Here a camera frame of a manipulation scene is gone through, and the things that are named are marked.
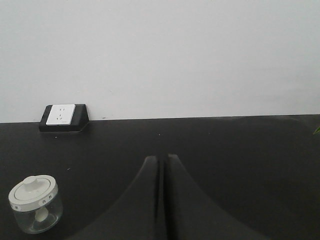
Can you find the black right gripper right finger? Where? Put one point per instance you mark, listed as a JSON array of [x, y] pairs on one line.
[[190, 214]]

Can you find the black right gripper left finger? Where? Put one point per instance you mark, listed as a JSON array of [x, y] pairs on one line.
[[133, 216]]

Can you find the glass jar with beige lid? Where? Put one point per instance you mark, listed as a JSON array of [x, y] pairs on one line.
[[36, 204]]

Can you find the white socket in black box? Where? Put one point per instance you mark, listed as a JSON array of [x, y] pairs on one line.
[[64, 118]]

